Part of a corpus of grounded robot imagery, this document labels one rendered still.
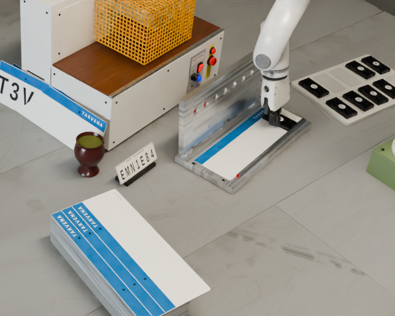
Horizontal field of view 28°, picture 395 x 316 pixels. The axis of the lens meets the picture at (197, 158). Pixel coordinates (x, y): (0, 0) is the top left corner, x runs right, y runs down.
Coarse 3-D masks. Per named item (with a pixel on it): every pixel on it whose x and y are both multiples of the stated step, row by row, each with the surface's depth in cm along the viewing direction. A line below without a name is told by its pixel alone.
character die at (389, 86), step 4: (380, 80) 273; (384, 80) 273; (372, 84) 272; (376, 84) 270; (380, 84) 271; (384, 84) 271; (388, 84) 271; (380, 88) 269; (384, 88) 269; (388, 88) 269; (392, 88) 269; (384, 92) 268; (388, 92) 267; (392, 92) 268; (392, 96) 266
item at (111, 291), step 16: (64, 224) 190; (64, 240) 190; (80, 240) 186; (64, 256) 193; (80, 256) 185; (96, 256) 183; (80, 272) 188; (96, 272) 181; (112, 272) 180; (96, 288) 184; (112, 288) 176; (112, 304) 179; (128, 304) 173
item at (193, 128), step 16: (240, 64) 233; (224, 80) 231; (240, 80) 239; (256, 80) 248; (192, 96) 217; (208, 96) 226; (224, 96) 234; (240, 96) 242; (256, 96) 250; (192, 112) 220; (208, 112) 230; (224, 112) 236; (240, 112) 245; (192, 128) 223; (208, 128) 231; (192, 144) 227
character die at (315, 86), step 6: (306, 78) 268; (300, 84) 266; (306, 84) 265; (312, 84) 265; (318, 84) 266; (312, 90) 262; (318, 90) 263; (324, 90) 264; (318, 96) 261; (324, 96) 263
